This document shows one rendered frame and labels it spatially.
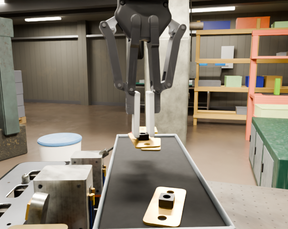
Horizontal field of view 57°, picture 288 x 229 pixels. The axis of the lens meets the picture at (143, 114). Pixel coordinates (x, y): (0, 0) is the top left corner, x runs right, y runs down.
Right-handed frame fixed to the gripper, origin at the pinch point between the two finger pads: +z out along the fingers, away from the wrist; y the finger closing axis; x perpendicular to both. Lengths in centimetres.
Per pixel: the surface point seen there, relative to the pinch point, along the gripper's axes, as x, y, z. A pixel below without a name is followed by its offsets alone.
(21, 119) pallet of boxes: -622, 171, 115
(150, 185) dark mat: 7.1, 0.3, 8.7
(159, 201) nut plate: 13.4, 0.8, 7.8
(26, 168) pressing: -46, 29, 25
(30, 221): -2.4, 18.4, 17.8
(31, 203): -2.6, 18.1, 14.6
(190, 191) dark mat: 10.0, -4.3, 8.7
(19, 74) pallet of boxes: -624, 168, 8
